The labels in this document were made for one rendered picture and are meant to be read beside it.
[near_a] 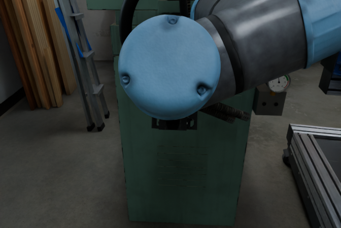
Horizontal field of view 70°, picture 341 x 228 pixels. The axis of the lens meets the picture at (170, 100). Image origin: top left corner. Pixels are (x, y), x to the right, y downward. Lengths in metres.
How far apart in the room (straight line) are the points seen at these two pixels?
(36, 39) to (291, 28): 1.97
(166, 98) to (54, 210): 1.16
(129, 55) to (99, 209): 1.10
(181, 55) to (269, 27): 0.07
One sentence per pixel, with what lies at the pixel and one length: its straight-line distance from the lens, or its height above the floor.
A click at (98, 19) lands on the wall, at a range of 3.33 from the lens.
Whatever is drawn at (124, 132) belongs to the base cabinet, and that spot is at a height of 0.44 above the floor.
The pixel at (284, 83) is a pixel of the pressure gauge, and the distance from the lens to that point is 0.75.
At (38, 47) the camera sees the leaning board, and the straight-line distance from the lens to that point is 2.10.
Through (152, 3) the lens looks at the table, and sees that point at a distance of 0.72.
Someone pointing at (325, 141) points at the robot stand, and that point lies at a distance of 1.44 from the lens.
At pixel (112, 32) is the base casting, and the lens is 0.76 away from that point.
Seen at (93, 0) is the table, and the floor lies 0.86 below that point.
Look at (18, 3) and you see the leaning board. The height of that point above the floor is 0.80.
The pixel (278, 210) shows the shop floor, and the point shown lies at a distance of 1.28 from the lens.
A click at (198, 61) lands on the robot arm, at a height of 0.85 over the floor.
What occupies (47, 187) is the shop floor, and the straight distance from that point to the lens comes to 1.42.
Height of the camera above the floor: 0.90
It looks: 25 degrees down
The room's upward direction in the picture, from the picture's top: straight up
